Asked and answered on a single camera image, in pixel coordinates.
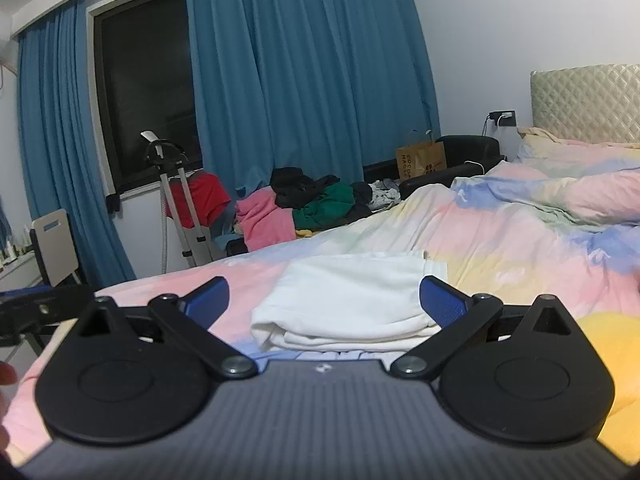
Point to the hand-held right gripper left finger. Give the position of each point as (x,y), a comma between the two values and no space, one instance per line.
(207,300)

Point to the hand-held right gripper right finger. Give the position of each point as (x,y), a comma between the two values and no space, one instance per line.
(442,300)

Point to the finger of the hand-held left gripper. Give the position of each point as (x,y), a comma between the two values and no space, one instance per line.
(35,315)

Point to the white shirt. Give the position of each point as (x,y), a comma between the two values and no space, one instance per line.
(345,300)

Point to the person's left hand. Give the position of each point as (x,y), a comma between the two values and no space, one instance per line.
(7,374)

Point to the white desk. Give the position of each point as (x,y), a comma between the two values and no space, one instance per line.
(17,272)

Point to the beige backed chair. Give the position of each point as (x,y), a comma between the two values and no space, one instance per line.
(55,250)

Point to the garment steamer stand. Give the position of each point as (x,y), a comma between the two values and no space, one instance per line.
(187,230)

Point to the pastel patchwork blanket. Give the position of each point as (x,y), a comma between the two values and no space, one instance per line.
(500,230)

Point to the pink garment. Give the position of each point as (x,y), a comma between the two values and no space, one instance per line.
(265,220)

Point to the red garment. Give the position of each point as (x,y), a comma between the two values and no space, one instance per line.
(205,195)

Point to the white patterned garment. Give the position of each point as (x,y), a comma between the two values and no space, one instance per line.
(385,195)

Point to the dark navy garment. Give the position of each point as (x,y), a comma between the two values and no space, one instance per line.
(360,200)

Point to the brown paper bag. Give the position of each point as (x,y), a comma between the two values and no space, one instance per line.
(422,160)

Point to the black garment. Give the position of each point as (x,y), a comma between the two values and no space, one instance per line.
(300,185)

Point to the green garment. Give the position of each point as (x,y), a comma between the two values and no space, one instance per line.
(325,210)

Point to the black armchair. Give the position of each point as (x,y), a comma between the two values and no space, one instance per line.
(470,147)

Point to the narrow blue curtain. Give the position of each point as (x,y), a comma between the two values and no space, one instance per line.
(60,135)

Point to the yellow fleece cloth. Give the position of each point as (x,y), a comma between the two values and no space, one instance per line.
(615,360)

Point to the cream pillow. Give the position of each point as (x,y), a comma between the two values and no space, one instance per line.
(545,142)

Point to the dark window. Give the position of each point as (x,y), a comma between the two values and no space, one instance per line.
(145,85)

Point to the beige quilted headboard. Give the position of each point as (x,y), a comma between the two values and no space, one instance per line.
(585,100)

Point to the wide blue curtain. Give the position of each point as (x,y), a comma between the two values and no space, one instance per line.
(310,70)

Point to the wall socket with charger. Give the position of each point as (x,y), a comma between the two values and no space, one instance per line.
(502,118)

